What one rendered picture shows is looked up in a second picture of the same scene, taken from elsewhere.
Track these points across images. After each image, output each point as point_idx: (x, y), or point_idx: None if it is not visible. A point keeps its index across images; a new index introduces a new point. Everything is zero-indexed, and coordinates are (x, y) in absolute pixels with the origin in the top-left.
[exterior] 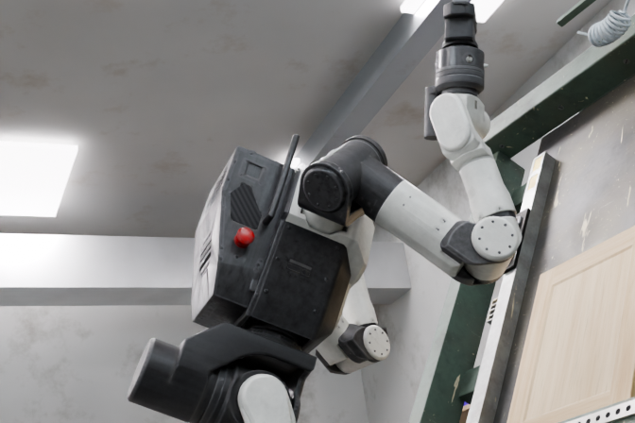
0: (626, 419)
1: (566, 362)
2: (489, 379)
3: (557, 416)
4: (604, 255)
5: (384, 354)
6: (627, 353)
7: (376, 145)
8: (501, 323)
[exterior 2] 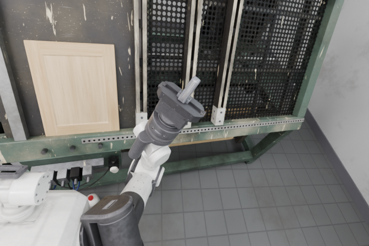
0: (126, 139)
1: (75, 104)
2: (16, 104)
3: (80, 127)
4: (82, 53)
5: (1, 164)
6: (113, 110)
7: (133, 202)
8: (5, 70)
